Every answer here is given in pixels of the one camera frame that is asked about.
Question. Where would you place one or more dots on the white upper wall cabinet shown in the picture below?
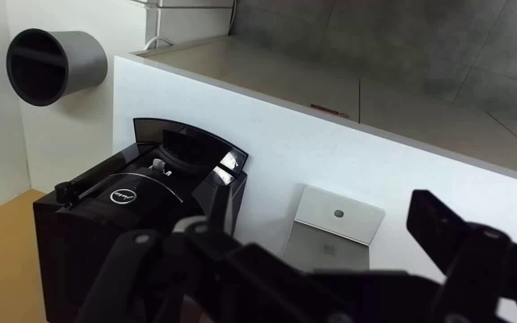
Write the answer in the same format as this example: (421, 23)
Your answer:
(293, 147)

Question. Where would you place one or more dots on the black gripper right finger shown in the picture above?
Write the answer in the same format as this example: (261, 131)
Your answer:
(478, 260)

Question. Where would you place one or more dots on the grey round wall duct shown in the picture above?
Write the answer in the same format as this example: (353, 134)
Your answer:
(48, 64)

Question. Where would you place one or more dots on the black coffee machine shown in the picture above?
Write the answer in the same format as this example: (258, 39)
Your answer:
(171, 170)

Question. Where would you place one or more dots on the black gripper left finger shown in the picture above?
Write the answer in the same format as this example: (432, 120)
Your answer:
(150, 276)

